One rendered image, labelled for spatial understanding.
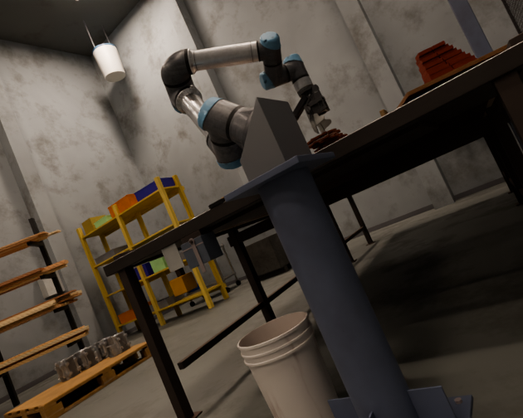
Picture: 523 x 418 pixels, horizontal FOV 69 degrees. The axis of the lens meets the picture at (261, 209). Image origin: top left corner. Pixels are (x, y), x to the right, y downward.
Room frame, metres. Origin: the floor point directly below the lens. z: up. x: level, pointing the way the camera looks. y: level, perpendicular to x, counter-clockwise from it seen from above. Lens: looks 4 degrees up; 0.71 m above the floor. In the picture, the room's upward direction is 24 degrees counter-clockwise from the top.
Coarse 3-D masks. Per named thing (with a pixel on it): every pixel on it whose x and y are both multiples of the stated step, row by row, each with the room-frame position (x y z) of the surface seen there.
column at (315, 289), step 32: (288, 160) 0.99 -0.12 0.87; (320, 160) 1.12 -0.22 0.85; (256, 192) 1.21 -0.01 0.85; (288, 192) 1.08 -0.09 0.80; (288, 224) 1.09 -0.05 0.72; (320, 224) 1.08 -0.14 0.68; (288, 256) 1.14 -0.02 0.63; (320, 256) 1.08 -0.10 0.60; (320, 288) 1.08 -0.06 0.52; (352, 288) 1.09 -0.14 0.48; (320, 320) 1.11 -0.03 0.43; (352, 320) 1.08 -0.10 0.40; (352, 352) 1.08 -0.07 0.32; (384, 352) 1.10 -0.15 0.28; (352, 384) 1.10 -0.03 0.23; (384, 384) 1.08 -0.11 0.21; (352, 416) 1.22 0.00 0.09; (384, 416) 1.08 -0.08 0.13; (416, 416) 1.10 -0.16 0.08; (448, 416) 1.07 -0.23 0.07
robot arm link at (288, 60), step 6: (294, 54) 1.51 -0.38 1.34; (288, 60) 1.51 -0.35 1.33; (294, 60) 1.50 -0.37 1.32; (300, 60) 1.51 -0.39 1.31; (288, 66) 1.50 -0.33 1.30; (294, 66) 1.50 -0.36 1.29; (300, 66) 1.51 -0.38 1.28; (294, 72) 1.51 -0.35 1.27; (300, 72) 1.51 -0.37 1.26; (306, 72) 1.52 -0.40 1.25; (294, 78) 1.52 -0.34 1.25; (300, 78) 1.51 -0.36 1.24
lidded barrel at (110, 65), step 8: (96, 48) 8.23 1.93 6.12; (104, 48) 8.23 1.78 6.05; (112, 48) 8.35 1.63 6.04; (96, 56) 8.28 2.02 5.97; (104, 56) 8.23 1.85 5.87; (112, 56) 8.30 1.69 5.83; (104, 64) 8.25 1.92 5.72; (112, 64) 8.27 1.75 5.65; (120, 64) 8.44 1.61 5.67; (104, 72) 8.31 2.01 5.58; (112, 72) 8.28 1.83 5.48; (120, 72) 8.42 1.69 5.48; (112, 80) 8.61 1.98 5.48
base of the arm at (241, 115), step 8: (232, 112) 1.14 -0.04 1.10; (240, 112) 1.14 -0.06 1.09; (248, 112) 1.12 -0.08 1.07; (232, 120) 1.14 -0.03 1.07; (240, 120) 1.12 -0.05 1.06; (248, 120) 1.10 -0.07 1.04; (232, 128) 1.14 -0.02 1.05; (240, 128) 1.11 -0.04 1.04; (232, 136) 1.16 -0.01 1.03; (240, 136) 1.12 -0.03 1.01; (240, 144) 1.16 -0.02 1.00
